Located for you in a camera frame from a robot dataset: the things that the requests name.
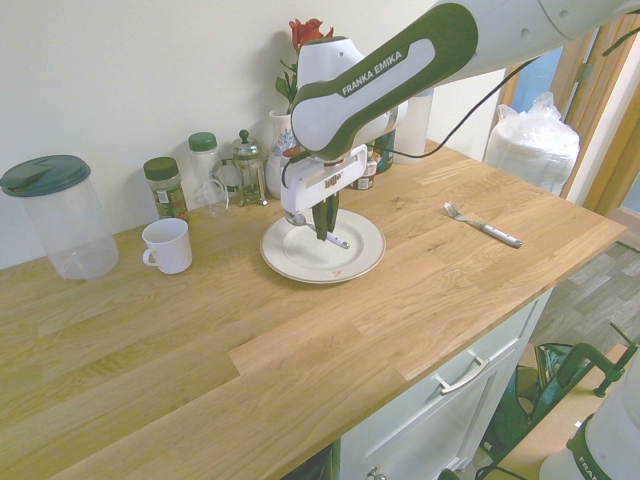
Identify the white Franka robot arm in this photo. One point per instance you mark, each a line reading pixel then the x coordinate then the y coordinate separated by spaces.
pixel 380 85

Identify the glass french press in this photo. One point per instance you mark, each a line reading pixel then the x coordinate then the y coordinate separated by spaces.
pixel 247 175

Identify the red roses with green leaves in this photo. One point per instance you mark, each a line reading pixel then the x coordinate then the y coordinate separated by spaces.
pixel 305 32

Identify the white ceramic mug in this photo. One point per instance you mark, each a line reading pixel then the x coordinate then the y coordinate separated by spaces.
pixel 170 250

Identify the small clear glass cup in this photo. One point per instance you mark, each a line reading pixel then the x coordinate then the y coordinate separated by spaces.
pixel 215 205

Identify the wooden door frame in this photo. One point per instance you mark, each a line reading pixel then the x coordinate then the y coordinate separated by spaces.
pixel 605 150

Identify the clear plastic bag of goods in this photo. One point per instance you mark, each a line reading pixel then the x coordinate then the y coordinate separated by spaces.
pixel 530 145

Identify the green metal clamp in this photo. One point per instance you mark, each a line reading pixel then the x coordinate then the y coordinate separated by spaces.
pixel 575 360

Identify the white vase with blue flowers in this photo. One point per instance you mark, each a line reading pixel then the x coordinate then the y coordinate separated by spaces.
pixel 277 165

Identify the spice jar with dark lid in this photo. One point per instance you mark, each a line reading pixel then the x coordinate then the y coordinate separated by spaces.
pixel 167 197

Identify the clear plastic pitcher dark lid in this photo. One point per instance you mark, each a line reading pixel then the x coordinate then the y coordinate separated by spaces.
pixel 70 230

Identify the clear bottle with green lid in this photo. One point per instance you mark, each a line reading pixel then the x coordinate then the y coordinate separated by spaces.
pixel 204 160

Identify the white plate with gold rim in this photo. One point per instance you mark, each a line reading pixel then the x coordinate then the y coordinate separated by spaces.
pixel 310 260

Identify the silver cabinet knob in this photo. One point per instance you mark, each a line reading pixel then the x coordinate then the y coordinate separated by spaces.
pixel 373 473

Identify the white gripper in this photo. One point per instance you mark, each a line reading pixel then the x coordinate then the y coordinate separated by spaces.
pixel 315 187

